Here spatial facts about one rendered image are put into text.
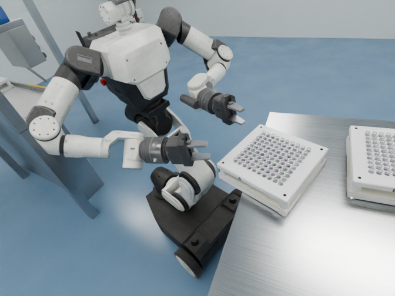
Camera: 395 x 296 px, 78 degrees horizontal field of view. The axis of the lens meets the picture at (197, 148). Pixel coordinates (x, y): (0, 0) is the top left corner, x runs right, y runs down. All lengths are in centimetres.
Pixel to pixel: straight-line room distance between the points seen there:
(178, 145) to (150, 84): 41
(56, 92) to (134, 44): 32
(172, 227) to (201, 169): 55
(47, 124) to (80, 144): 11
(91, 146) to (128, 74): 32
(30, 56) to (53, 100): 84
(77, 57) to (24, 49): 77
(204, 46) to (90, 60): 50
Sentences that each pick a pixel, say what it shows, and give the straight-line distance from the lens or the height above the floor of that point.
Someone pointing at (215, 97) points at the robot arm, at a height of 106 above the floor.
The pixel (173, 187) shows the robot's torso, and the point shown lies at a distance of 163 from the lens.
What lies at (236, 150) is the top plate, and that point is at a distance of 81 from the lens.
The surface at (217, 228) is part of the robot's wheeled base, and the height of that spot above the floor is 19.
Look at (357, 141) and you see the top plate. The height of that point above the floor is 96.
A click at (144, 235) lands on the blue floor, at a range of 187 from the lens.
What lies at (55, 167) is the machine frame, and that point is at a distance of 181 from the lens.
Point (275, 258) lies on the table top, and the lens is 69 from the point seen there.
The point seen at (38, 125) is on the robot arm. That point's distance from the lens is 84.
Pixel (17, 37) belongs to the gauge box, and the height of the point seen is 128.
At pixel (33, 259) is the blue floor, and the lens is 225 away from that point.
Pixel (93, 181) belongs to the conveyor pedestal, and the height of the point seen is 11.
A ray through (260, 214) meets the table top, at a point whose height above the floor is 89.
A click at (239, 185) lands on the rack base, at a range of 77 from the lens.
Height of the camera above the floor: 151
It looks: 41 degrees down
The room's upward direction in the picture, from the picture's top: 14 degrees counter-clockwise
